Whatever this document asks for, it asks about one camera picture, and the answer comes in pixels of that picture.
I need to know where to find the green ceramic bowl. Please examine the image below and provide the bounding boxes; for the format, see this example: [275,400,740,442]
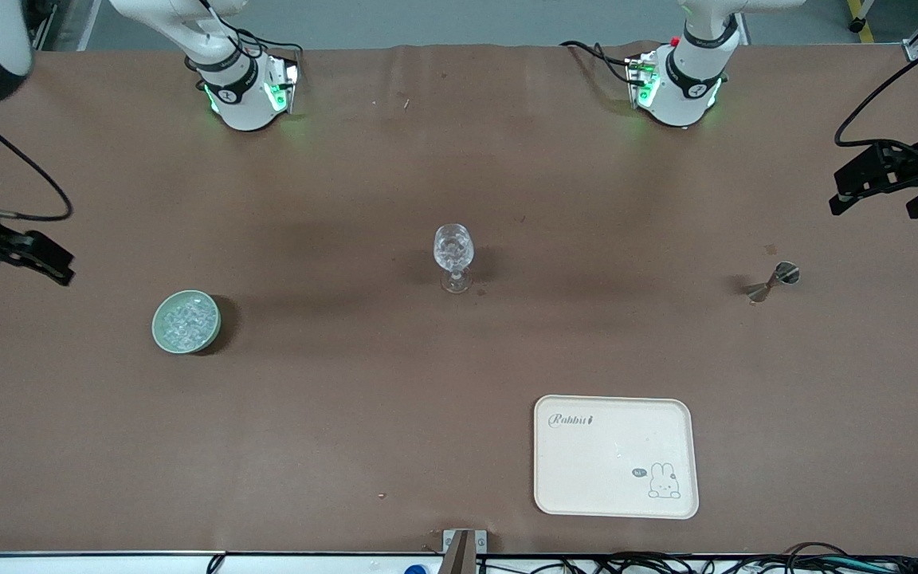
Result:
[151,289,222,355]

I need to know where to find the clear wine glass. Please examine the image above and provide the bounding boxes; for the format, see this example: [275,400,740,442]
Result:
[433,224,476,294]

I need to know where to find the clear ice cube pile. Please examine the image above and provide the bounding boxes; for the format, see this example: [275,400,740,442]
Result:
[159,295,217,348]

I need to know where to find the black left arm base cable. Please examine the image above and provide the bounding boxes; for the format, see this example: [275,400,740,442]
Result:
[560,40,640,85]

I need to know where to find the brown table mat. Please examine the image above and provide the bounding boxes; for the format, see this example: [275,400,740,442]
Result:
[0,41,918,556]

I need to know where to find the black right arm base cable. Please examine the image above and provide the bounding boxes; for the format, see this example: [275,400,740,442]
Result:
[245,35,303,66]

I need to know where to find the cream rabbit print tray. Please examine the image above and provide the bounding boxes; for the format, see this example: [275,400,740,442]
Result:
[533,395,700,521]

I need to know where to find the black cable bundle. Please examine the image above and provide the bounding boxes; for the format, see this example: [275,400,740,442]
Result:
[479,542,918,574]

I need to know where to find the silver metal jigger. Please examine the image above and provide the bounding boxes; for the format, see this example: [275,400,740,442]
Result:
[746,261,802,305]

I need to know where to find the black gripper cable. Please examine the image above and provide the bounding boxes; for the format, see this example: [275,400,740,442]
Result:
[834,32,918,173]
[0,99,74,223]

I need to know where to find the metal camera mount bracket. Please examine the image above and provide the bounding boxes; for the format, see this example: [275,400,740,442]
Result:
[442,529,488,574]

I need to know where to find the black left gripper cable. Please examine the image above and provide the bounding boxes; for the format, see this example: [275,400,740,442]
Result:
[834,32,918,173]

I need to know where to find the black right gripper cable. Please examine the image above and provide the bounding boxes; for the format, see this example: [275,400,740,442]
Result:
[0,99,74,223]

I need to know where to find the black arm base cable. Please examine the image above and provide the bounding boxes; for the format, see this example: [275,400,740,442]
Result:
[245,35,303,66]
[560,40,640,85]

